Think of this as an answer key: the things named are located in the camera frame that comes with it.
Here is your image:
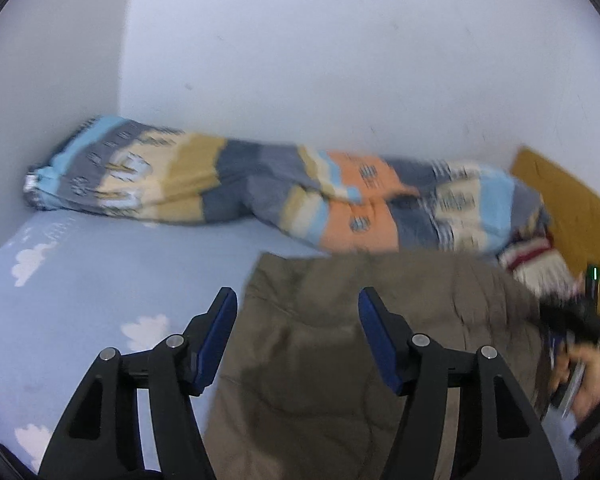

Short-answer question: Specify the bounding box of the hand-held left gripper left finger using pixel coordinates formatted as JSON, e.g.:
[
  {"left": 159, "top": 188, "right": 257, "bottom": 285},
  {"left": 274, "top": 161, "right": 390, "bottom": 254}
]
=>
[{"left": 37, "top": 287, "right": 238, "bottom": 480}]

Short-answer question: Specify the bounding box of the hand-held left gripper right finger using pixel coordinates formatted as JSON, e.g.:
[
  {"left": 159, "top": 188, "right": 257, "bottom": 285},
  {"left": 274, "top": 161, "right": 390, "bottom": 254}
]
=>
[{"left": 359, "top": 287, "right": 561, "bottom": 480}]

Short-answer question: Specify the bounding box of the olive green puffer jacket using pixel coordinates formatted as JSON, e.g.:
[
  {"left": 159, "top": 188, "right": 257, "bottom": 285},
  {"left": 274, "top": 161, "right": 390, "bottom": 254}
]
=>
[{"left": 202, "top": 251, "right": 561, "bottom": 480}]

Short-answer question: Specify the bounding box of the person's right hand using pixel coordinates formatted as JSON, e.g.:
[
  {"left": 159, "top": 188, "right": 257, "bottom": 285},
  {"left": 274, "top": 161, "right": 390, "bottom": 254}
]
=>
[{"left": 555, "top": 342, "right": 600, "bottom": 423}]

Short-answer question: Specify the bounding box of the star and stripe printed pillow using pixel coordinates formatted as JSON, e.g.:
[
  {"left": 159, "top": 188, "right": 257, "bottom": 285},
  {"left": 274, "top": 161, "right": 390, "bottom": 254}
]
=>
[{"left": 497, "top": 237, "right": 581, "bottom": 301}]

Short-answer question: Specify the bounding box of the wooden headboard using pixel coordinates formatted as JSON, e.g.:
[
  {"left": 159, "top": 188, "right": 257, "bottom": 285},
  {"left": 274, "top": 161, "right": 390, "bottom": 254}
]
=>
[{"left": 510, "top": 146, "right": 600, "bottom": 311}]

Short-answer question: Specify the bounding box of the light blue cloud-print bed sheet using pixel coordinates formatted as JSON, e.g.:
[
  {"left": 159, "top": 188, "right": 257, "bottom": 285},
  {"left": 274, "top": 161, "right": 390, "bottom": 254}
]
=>
[{"left": 0, "top": 210, "right": 583, "bottom": 480}]

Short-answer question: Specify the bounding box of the patchwork printed quilt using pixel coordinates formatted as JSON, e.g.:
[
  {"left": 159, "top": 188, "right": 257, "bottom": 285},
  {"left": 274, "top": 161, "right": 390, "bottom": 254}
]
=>
[{"left": 24, "top": 116, "right": 551, "bottom": 256}]

